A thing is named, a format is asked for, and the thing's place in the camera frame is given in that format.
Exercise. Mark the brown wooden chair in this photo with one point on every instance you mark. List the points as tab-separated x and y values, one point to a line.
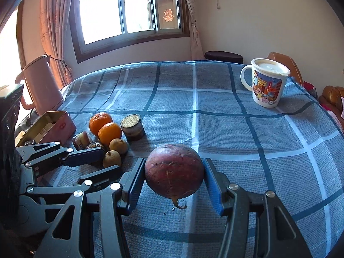
293	64

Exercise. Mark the blue plaid tablecloth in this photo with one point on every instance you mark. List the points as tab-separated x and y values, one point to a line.
215	129

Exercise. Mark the small pink jar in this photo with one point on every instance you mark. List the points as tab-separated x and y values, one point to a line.
82	140

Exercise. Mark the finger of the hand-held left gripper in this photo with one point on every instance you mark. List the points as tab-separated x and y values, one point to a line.
103	174
86	156

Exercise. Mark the pink tin box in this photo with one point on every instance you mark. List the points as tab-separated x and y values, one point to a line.
64	129

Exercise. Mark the red paper window decoration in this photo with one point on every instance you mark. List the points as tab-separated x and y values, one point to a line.
168	15

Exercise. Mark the white cartoon print mug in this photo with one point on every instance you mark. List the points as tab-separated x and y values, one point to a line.
268	86

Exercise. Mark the orange mandarin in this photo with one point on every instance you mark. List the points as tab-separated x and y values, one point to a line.
110	135
99	120

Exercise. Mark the pink patterned curtain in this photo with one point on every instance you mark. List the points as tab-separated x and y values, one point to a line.
53	32

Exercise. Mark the small brown fruit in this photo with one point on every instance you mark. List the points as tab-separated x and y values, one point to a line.
112	159
118	145

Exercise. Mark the small jar with glitter lid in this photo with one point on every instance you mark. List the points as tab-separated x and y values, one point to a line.
133	131

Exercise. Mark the pink tied curtain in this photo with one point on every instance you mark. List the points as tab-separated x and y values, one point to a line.
196	43

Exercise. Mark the brown leather sofa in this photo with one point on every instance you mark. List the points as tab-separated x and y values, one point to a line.
332	94

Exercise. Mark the wooden framed glass door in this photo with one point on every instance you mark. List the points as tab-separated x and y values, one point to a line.
21	37

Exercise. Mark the purple passion fruit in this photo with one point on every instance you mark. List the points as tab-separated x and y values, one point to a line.
174	169

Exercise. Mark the wooden framed window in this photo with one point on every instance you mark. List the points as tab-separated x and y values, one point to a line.
107	10

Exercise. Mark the glossy brown foil sweet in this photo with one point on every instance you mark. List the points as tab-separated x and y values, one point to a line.
95	145

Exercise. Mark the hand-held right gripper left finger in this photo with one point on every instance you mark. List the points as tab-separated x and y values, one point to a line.
135	178

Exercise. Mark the pink electric kettle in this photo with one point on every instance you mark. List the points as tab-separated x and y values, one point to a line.
43	86

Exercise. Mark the dark round stool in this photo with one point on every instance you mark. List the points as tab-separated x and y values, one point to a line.
223	57

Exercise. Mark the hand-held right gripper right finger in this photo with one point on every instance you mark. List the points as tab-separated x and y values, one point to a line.
212	184

